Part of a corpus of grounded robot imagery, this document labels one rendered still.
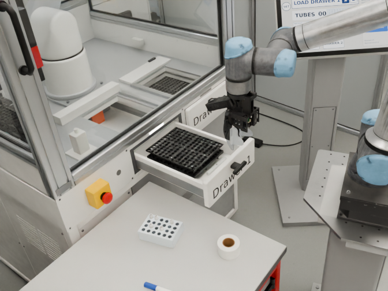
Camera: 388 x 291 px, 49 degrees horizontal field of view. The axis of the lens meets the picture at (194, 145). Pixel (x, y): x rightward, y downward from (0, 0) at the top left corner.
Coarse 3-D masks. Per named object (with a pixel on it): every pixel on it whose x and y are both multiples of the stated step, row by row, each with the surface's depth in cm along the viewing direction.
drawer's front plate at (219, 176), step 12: (252, 144) 153; (240, 156) 148; (252, 156) 156; (228, 168) 144; (204, 180) 136; (216, 180) 139; (228, 180) 147; (204, 192) 138; (216, 192) 142; (204, 204) 142
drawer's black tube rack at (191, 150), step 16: (176, 128) 168; (160, 144) 159; (176, 144) 158; (192, 144) 157; (208, 144) 157; (160, 160) 156; (176, 160) 151; (192, 160) 150; (208, 160) 154; (192, 176) 148
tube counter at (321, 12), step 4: (332, 8) 195; (336, 8) 195; (340, 8) 195; (344, 8) 195; (320, 12) 195; (324, 12) 195; (328, 12) 195; (332, 12) 195; (336, 12) 195; (320, 16) 195
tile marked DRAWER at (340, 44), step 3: (342, 39) 194; (333, 42) 194; (336, 42) 194; (339, 42) 194; (342, 42) 194; (324, 45) 194; (327, 45) 194; (330, 45) 194; (333, 45) 194; (336, 45) 194; (339, 45) 194; (342, 45) 194; (324, 48) 194; (327, 48) 194
